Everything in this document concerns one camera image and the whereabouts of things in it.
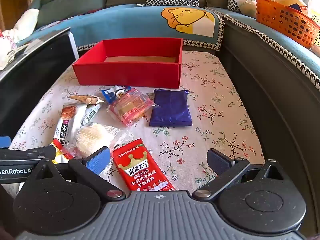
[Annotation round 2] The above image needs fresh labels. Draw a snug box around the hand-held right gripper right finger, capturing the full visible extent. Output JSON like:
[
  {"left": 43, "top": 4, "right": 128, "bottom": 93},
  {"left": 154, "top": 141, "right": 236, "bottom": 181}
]
[{"left": 192, "top": 148, "right": 290, "bottom": 200}]

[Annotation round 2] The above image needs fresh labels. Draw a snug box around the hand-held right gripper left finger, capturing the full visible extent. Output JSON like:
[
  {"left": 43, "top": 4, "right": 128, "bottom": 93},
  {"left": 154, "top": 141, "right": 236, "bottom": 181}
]
[{"left": 29, "top": 147, "right": 126, "bottom": 201}]

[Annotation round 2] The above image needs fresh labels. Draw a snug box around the yellow red snack packet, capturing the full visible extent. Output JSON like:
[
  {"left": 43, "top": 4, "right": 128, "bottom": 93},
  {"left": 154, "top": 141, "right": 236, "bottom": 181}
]
[{"left": 49, "top": 140, "right": 75, "bottom": 164}]

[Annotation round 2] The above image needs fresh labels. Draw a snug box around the round pastry clear packet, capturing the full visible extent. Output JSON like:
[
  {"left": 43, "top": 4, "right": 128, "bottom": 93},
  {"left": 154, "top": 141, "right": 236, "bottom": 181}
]
[{"left": 75, "top": 122, "right": 134, "bottom": 159}]

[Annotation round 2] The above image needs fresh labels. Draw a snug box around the red crown print snack packet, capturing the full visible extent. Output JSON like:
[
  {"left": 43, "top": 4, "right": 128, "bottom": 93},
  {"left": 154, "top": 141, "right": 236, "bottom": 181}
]
[{"left": 112, "top": 138, "right": 176, "bottom": 192}]

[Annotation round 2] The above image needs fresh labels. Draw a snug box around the long white snack packet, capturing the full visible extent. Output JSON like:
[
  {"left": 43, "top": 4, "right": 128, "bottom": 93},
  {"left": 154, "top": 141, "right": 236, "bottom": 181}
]
[{"left": 53, "top": 104, "right": 88, "bottom": 143}]

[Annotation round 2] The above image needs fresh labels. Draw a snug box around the green white snack packet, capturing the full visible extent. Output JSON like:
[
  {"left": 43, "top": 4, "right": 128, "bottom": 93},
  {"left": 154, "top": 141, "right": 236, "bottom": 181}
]
[{"left": 80, "top": 102, "right": 102, "bottom": 127}]

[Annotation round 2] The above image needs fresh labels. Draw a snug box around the gold snack packet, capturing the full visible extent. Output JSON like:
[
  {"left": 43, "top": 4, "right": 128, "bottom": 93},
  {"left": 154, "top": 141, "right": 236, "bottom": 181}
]
[{"left": 68, "top": 94, "right": 104, "bottom": 105}]

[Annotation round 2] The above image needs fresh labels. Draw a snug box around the purple snack packet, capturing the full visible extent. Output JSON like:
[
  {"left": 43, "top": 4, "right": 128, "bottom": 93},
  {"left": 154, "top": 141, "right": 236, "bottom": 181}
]
[{"left": 149, "top": 89, "right": 192, "bottom": 127}]

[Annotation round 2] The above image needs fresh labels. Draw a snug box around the red cardboard box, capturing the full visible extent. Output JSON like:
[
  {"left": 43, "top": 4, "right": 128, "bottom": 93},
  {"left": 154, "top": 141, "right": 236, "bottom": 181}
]
[{"left": 72, "top": 38, "right": 184, "bottom": 90}]

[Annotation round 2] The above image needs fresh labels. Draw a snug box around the red clear cracker packet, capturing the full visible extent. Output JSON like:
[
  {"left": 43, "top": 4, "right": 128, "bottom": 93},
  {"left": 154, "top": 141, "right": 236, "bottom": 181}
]
[{"left": 107, "top": 88, "right": 154, "bottom": 128}]

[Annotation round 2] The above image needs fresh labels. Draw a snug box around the small blue snack packet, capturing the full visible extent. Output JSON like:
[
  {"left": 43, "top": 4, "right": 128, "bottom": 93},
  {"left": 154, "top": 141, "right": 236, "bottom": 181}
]
[{"left": 100, "top": 85, "right": 132, "bottom": 105}]

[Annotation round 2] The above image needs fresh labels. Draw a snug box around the black glossy screen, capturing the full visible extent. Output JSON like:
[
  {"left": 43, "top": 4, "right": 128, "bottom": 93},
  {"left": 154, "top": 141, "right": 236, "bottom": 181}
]
[{"left": 0, "top": 27, "right": 79, "bottom": 137}]

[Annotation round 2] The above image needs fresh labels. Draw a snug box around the white red patterned cloth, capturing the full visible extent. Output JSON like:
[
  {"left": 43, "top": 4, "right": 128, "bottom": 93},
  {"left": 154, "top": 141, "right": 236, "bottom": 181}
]
[{"left": 0, "top": 29, "right": 19, "bottom": 70}]

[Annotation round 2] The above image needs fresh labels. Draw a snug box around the blue houndstooth-edged sofa cover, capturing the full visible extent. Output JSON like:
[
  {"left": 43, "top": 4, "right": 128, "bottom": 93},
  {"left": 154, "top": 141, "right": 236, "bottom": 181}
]
[{"left": 207, "top": 6, "right": 320, "bottom": 91}]

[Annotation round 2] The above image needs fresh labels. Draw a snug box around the blue lion sofa cover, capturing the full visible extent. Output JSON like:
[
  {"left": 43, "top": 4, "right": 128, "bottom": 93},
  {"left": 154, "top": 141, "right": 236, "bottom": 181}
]
[{"left": 15, "top": 5, "right": 225, "bottom": 52}]

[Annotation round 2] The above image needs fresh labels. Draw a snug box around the plain green back cushion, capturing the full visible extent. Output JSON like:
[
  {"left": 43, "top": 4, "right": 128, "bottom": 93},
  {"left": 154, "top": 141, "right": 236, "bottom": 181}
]
[{"left": 37, "top": 0, "right": 108, "bottom": 27}]

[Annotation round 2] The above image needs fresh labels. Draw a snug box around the orange plastic basket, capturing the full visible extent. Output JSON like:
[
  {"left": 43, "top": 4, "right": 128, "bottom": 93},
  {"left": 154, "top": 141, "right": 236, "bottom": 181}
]
[{"left": 253, "top": 0, "right": 320, "bottom": 49}]

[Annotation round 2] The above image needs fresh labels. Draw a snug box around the yellow round object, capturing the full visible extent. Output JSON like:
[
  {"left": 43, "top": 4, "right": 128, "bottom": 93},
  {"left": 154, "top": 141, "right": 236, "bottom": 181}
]
[{"left": 276, "top": 0, "right": 308, "bottom": 8}]

